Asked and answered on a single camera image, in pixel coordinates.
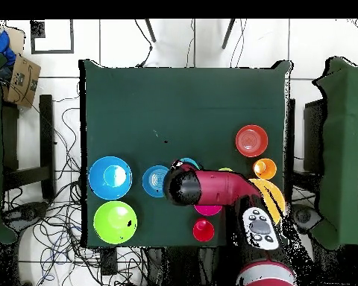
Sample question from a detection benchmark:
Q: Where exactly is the small light blue bowl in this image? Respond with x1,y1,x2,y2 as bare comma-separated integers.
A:
178,157,201,171

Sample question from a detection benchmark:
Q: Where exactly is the flat-bottomed blue bowl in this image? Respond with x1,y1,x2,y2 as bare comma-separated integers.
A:
142,165,172,199

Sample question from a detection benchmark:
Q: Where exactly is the magenta bowl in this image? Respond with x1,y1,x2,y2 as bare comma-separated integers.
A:
193,204,224,217

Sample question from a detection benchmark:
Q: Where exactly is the dark green tablecloth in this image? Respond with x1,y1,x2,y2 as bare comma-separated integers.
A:
78,59,293,249

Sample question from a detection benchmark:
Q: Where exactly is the red cup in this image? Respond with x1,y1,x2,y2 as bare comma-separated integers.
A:
192,217,216,243

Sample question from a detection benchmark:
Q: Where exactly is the orange bowl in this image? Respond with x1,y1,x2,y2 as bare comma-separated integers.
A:
235,124,269,158

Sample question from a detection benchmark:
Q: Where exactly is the large blue bowl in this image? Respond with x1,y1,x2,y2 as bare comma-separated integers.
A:
88,156,134,201

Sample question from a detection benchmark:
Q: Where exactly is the green bowl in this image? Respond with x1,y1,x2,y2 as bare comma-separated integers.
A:
92,200,138,246

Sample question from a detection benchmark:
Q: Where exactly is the amber yellow cup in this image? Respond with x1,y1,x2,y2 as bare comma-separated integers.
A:
252,158,277,180

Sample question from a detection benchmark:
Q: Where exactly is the large yellow bowl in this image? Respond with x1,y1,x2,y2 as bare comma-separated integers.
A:
248,178,286,226

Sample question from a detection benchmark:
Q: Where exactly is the cardboard box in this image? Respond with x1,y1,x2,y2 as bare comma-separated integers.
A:
2,54,42,109

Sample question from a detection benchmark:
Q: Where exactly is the blue cloth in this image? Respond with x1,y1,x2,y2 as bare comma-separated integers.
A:
0,31,17,66

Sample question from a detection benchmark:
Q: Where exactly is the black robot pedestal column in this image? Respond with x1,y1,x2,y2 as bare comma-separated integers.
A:
145,247,227,286

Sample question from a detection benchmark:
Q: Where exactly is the tangle of black cables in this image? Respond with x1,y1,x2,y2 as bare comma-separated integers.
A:
2,89,144,286

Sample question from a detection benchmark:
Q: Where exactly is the black tripod cable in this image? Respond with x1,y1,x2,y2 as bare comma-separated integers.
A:
134,19,154,68

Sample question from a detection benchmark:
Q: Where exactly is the black stool frame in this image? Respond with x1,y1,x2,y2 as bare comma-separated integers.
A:
1,94,56,200

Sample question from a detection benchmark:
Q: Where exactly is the black pedestal foot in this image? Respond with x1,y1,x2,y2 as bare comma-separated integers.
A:
292,203,323,235
1,202,50,232

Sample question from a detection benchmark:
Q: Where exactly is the grey square frame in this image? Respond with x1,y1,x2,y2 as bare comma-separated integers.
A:
30,19,75,55

